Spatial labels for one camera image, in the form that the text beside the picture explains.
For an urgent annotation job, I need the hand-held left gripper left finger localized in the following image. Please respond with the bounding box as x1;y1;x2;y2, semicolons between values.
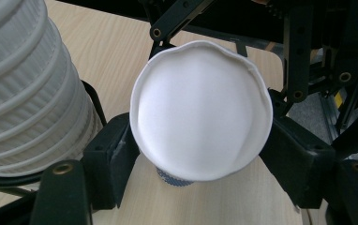
82;112;141;211

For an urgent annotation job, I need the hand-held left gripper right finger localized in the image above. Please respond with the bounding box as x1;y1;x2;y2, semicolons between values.
259;116;336;210

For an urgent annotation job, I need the blue banded paper cup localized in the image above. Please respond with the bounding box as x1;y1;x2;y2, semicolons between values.
129;39;275;188

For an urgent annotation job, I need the stack of white paper cups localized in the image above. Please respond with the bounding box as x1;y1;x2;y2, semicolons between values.
0;0;105;178

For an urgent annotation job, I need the yellow floor tape piece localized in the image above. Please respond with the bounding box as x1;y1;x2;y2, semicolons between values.
334;91;344;110

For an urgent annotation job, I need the grey tape piece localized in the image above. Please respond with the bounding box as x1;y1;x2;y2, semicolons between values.
233;39;249;59

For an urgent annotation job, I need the metal floor rail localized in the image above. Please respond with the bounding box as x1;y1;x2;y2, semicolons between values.
319;91;341;143

